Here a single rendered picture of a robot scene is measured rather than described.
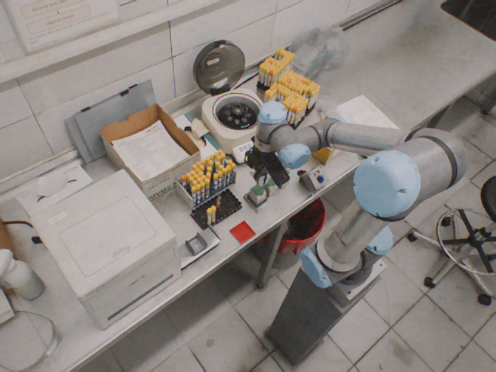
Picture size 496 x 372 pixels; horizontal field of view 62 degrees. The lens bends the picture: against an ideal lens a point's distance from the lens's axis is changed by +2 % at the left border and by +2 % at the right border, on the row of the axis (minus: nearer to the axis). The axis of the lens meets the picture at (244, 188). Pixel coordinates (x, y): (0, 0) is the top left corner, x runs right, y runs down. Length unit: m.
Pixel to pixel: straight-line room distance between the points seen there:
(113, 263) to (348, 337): 1.53
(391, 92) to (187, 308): 1.48
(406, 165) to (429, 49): 1.68
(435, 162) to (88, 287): 0.81
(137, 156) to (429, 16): 1.80
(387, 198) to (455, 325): 1.87
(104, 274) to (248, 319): 1.28
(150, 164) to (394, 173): 0.98
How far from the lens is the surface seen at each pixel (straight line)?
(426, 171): 0.80
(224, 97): 1.68
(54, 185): 1.53
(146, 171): 1.51
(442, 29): 2.60
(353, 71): 2.11
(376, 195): 0.80
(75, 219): 1.17
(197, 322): 2.23
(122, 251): 1.10
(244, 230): 1.45
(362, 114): 1.89
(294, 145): 1.09
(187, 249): 1.37
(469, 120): 3.58
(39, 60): 1.34
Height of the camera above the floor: 2.15
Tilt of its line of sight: 56 degrees down
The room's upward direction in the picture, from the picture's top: 9 degrees clockwise
